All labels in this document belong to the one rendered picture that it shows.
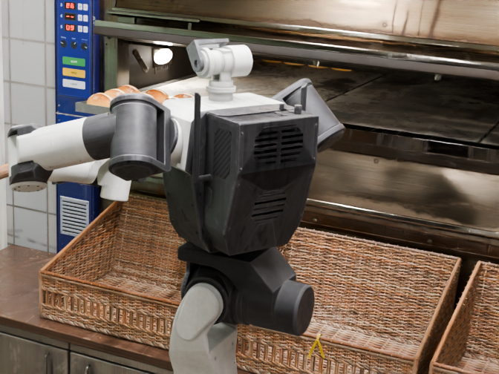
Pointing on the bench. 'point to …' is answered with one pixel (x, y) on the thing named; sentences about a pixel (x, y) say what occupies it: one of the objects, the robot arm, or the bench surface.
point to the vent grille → (73, 215)
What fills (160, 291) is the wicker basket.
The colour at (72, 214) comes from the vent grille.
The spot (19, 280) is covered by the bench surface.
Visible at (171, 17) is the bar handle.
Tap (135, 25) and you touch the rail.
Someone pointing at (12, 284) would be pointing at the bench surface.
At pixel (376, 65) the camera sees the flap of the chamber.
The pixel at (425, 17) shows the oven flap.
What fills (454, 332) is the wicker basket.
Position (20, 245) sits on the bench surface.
